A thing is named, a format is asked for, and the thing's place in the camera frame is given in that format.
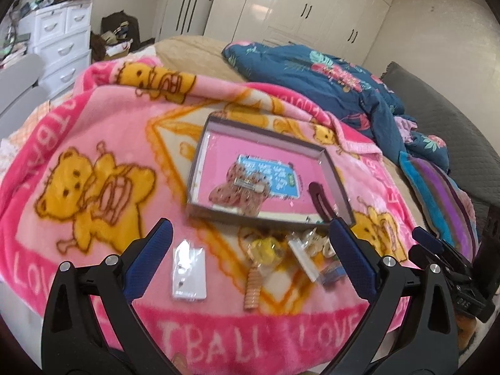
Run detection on small blue box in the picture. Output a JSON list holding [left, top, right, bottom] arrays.
[[319, 261, 347, 289]]

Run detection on clear pearl hair clips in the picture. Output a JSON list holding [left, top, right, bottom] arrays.
[[301, 228, 336, 259]]

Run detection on maroon oval hair clip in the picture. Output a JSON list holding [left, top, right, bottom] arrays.
[[307, 182, 339, 223]]

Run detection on white earring card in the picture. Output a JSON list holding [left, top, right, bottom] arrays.
[[172, 240, 208, 301]]

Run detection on yellow hair ties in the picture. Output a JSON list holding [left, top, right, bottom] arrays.
[[246, 235, 288, 270]]

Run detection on speckled bow hair clip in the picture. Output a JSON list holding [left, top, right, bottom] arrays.
[[208, 162, 270, 218]]

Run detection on striped colourful pillow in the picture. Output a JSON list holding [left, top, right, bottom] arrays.
[[399, 152, 479, 261]]

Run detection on grey cardboard box tray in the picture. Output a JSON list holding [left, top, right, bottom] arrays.
[[187, 115, 355, 230]]

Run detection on grey bed headboard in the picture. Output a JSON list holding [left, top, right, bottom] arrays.
[[381, 62, 499, 207]]

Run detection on blue floral quilt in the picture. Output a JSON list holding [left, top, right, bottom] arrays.
[[222, 42, 450, 172]]

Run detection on pink bear fleece blanket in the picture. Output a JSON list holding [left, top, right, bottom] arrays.
[[1, 56, 416, 374]]

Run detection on white wardrobe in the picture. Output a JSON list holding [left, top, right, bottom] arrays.
[[204, 0, 393, 65]]

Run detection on grey desk top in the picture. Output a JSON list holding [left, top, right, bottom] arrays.
[[0, 53, 48, 139]]

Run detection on beige bed sheet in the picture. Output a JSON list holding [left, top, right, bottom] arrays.
[[154, 36, 247, 83]]

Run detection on white drawer cabinet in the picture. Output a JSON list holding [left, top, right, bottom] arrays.
[[18, 0, 93, 99]]

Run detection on black bag on floor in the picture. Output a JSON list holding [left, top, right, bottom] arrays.
[[90, 10, 142, 63]]

